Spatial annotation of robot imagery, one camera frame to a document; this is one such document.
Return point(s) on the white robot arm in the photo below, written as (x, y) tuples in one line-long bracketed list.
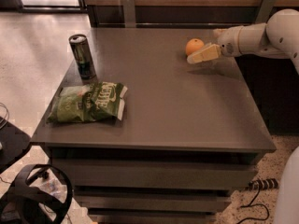
[(268, 55)]

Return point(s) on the striped power strip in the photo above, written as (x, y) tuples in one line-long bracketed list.
[(263, 184)]

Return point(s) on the left metal bracket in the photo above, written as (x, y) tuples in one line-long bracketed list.
[(129, 13)]

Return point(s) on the right metal bracket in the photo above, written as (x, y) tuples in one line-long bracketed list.
[(264, 11)]

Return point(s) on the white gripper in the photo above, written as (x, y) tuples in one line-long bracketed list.
[(228, 42)]

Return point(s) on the dark energy drink can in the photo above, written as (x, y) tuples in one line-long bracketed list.
[(82, 55)]

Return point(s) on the metal bracket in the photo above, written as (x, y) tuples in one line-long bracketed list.
[(264, 11), (129, 13)]

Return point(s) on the green jalapeno chip bag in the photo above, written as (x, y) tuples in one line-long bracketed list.
[(88, 103)]

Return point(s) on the black side table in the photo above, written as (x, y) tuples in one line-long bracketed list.
[(14, 145)]

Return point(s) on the grey drawer cabinet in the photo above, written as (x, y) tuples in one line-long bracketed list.
[(189, 136)]

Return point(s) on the black round stool frame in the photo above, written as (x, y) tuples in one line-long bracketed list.
[(24, 203)]

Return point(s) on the orange fruit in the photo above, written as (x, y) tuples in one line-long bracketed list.
[(193, 45)]

